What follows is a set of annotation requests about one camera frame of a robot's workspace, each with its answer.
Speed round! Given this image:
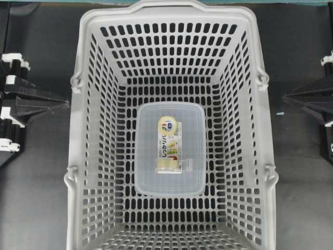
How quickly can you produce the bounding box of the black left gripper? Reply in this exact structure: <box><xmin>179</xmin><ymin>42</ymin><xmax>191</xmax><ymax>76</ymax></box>
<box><xmin>1</xmin><ymin>53</ymin><xmax>69</xmax><ymax>167</ymax></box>

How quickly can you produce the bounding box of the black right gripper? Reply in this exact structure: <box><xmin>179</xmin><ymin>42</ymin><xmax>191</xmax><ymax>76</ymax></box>
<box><xmin>283</xmin><ymin>54</ymin><xmax>332</xmax><ymax>160</ymax></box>

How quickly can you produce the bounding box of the grey plastic shopping basket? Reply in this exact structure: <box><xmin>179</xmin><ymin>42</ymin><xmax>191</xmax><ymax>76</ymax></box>
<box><xmin>64</xmin><ymin>1</ymin><xmax>278</xmax><ymax>249</ymax></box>

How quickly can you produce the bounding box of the clear tape dispenser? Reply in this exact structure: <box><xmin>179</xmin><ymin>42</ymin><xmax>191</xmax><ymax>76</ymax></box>
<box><xmin>156</xmin><ymin>158</ymin><xmax>194</xmax><ymax>174</ymax></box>

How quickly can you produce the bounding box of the clear plastic food container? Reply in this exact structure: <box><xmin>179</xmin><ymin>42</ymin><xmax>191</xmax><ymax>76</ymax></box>
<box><xmin>134</xmin><ymin>102</ymin><xmax>207</xmax><ymax>197</ymax></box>

